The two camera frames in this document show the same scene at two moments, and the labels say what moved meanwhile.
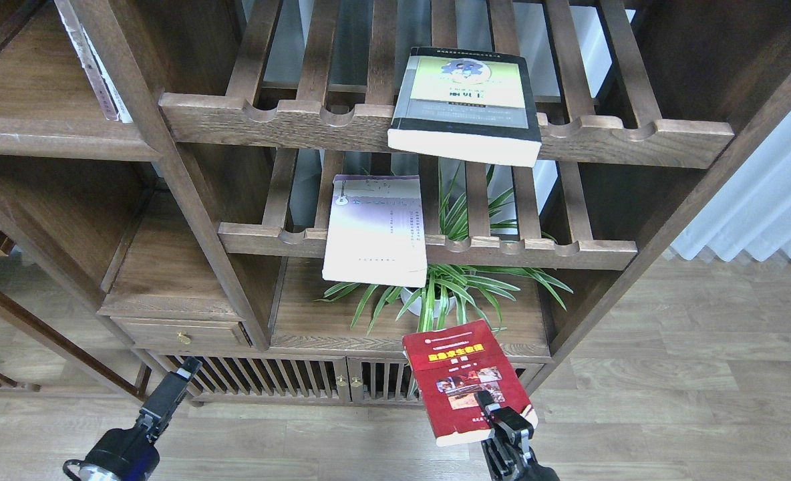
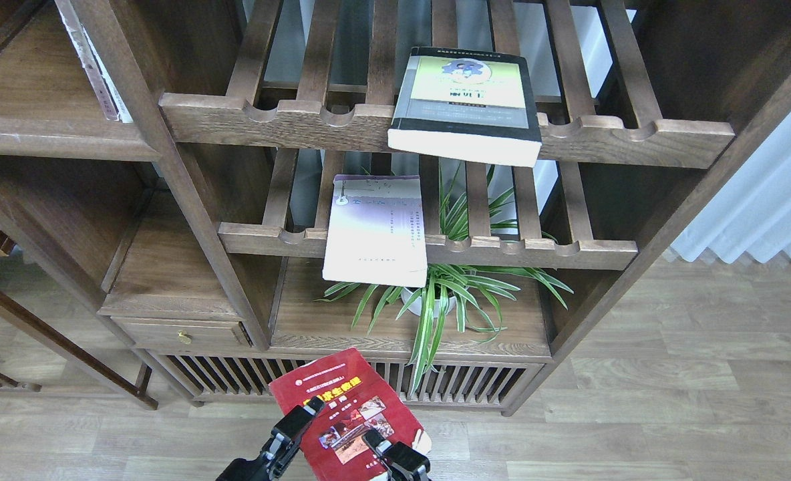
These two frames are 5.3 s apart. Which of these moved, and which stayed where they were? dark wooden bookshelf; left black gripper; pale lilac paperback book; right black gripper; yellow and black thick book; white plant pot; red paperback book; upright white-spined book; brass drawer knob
Moved: left black gripper; right black gripper; red paperback book
Stayed: white plant pot; yellow and black thick book; upright white-spined book; brass drawer knob; dark wooden bookshelf; pale lilac paperback book
